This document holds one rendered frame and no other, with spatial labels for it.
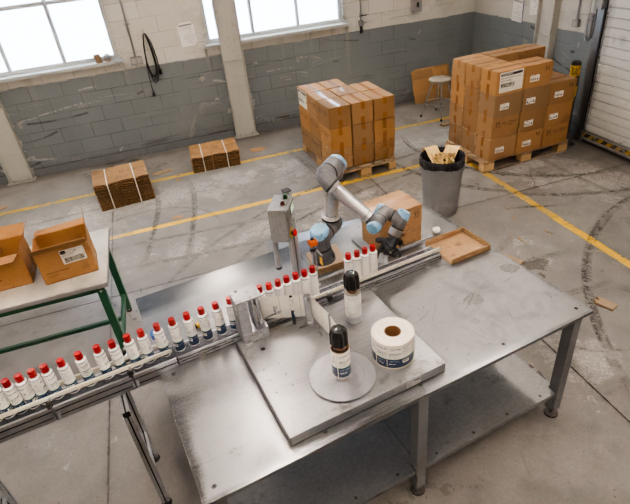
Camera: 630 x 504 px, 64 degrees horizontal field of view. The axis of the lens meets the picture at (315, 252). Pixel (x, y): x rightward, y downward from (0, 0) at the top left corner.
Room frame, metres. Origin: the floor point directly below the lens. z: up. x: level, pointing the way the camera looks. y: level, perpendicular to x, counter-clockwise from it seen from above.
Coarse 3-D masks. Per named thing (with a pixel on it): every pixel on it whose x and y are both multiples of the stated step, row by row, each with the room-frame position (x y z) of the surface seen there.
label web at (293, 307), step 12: (264, 300) 2.06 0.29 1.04; (276, 300) 2.06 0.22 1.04; (288, 300) 2.05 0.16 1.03; (300, 300) 2.05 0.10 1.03; (312, 300) 2.02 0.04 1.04; (264, 312) 2.06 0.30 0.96; (288, 312) 2.05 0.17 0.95; (300, 312) 2.05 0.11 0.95; (312, 312) 2.03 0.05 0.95; (324, 312) 1.91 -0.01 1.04; (324, 324) 1.93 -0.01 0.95
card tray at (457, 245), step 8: (448, 232) 2.78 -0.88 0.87; (456, 232) 2.80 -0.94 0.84; (464, 232) 2.80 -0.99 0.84; (432, 240) 2.73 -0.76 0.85; (440, 240) 2.75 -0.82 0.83; (448, 240) 2.74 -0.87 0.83; (456, 240) 2.73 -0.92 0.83; (464, 240) 2.72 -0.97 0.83; (472, 240) 2.71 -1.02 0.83; (480, 240) 2.67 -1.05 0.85; (440, 248) 2.66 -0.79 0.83; (448, 248) 2.65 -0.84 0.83; (456, 248) 2.64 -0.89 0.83; (464, 248) 2.63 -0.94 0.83; (472, 248) 2.62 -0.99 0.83; (480, 248) 2.56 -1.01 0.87; (488, 248) 2.58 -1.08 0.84; (448, 256) 2.56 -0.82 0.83; (456, 256) 2.55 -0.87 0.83; (464, 256) 2.51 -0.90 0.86; (472, 256) 2.53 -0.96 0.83
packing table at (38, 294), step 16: (96, 240) 3.36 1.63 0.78; (112, 256) 3.48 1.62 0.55; (96, 272) 2.91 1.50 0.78; (112, 272) 3.44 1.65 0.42; (16, 288) 2.83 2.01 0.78; (32, 288) 2.81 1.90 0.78; (48, 288) 2.79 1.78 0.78; (64, 288) 2.76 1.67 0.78; (80, 288) 2.74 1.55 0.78; (96, 288) 2.76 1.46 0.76; (0, 304) 2.67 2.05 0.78; (16, 304) 2.65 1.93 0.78; (32, 304) 2.65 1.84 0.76; (48, 304) 2.72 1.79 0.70; (128, 304) 3.45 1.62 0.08; (112, 320) 2.80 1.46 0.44; (48, 336) 3.00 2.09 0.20; (64, 336) 3.02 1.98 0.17; (0, 352) 2.90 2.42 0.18
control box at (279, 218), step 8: (272, 200) 2.32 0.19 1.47; (280, 200) 2.31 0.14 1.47; (288, 200) 2.30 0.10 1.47; (272, 208) 2.23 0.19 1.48; (280, 208) 2.22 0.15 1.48; (288, 208) 2.25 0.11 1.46; (272, 216) 2.22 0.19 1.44; (280, 216) 2.21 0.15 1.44; (288, 216) 2.22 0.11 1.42; (272, 224) 2.22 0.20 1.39; (280, 224) 2.21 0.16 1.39; (288, 224) 2.21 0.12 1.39; (272, 232) 2.22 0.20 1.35; (280, 232) 2.21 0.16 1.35; (288, 232) 2.21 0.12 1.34; (272, 240) 2.22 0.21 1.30; (280, 240) 2.21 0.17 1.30; (288, 240) 2.20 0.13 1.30
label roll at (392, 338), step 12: (384, 324) 1.80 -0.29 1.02; (396, 324) 1.79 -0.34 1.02; (408, 324) 1.78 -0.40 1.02; (372, 336) 1.73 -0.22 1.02; (384, 336) 1.72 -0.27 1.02; (396, 336) 1.71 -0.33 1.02; (408, 336) 1.70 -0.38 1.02; (372, 348) 1.73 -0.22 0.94; (384, 348) 1.66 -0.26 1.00; (396, 348) 1.65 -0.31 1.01; (408, 348) 1.66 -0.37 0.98; (384, 360) 1.66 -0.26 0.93; (396, 360) 1.65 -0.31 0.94; (408, 360) 1.66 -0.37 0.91
